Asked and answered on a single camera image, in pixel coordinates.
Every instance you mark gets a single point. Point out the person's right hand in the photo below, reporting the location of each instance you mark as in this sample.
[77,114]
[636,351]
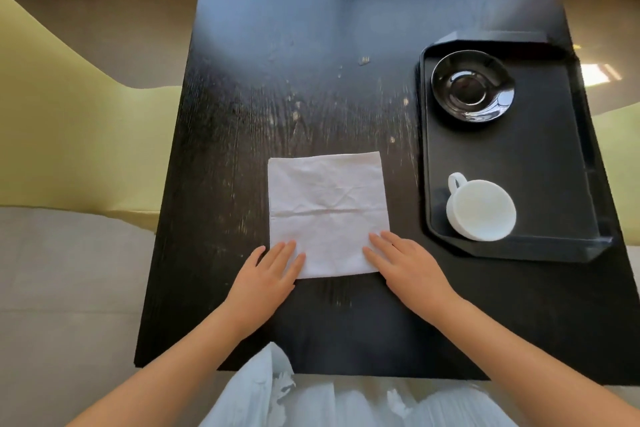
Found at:
[415,279]

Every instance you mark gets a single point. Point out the person's left hand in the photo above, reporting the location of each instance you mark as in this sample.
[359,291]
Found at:
[260,291]

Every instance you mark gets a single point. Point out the person's left little finger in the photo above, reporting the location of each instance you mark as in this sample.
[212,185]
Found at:
[255,259]

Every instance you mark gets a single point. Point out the person's right middle finger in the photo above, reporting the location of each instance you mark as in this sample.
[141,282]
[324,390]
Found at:
[385,249]

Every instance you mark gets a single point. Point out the person's left middle finger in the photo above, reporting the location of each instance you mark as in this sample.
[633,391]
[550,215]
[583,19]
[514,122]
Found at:
[285,259]

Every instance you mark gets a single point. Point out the person's right little finger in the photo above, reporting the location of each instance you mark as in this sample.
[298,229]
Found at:
[415,247]

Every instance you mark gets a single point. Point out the white paper napkin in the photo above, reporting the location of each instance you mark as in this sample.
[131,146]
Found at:
[327,206]

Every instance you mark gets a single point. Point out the person's right forearm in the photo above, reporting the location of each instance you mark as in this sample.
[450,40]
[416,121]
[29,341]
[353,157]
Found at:
[525,371]

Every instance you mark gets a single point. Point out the person's left forearm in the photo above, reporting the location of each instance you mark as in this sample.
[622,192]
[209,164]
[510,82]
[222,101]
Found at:
[170,376]

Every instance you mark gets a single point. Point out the white ceramic cup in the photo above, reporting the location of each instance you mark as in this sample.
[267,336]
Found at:
[482,211]

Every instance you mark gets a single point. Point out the black plastic tray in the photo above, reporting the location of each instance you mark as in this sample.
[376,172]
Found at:
[530,151]

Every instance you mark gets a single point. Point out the person's white garment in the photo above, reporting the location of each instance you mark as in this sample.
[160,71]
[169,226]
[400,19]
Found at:
[325,404]

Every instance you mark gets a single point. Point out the black glossy saucer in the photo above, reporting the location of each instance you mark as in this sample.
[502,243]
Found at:
[472,86]

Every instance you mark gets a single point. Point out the yellow-green cushioned seat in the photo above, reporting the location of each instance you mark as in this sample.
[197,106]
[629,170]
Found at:
[622,166]
[70,141]

